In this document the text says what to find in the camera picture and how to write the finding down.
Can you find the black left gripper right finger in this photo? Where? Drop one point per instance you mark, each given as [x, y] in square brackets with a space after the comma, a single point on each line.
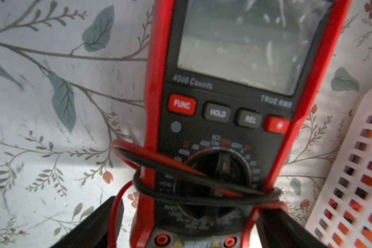
[277, 229]

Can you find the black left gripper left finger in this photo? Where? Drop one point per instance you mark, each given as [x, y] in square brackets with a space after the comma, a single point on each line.
[99, 230]

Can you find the white plastic basket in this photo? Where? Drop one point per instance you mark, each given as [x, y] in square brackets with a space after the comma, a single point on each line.
[342, 215]

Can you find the red multimeter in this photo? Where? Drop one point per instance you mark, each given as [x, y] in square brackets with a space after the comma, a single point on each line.
[229, 85]

